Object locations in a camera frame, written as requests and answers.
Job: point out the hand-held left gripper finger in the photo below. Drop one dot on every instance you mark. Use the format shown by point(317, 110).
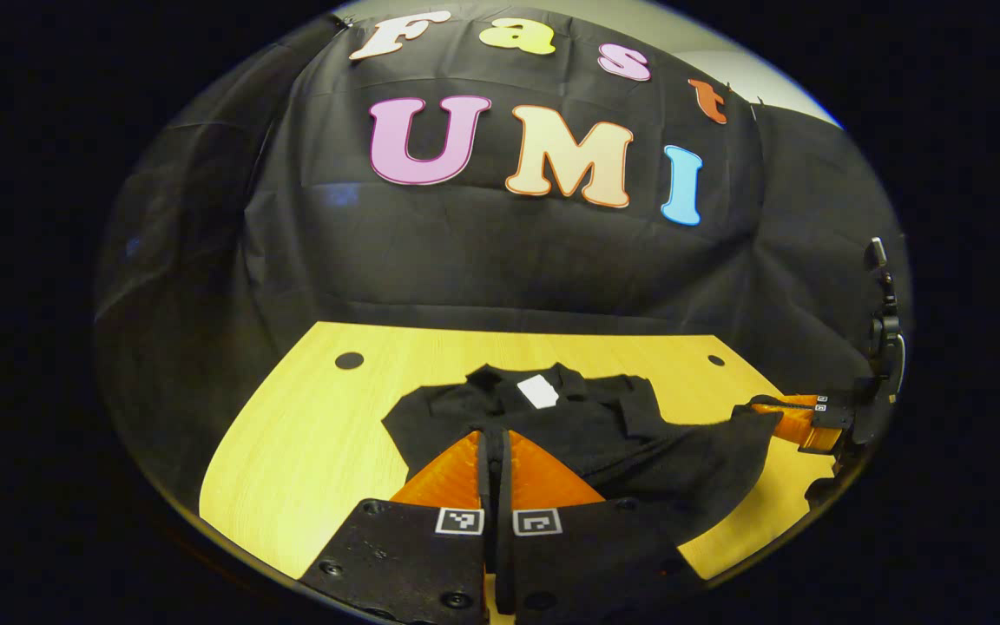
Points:
point(504, 486)
point(484, 486)

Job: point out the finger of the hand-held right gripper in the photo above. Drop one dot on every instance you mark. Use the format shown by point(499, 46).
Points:
point(791, 400)
point(812, 430)

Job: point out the black backdrop cloth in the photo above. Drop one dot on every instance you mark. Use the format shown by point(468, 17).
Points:
point(509, 260)

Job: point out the black garment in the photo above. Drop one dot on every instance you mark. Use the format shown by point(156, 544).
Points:
point(639, 451)

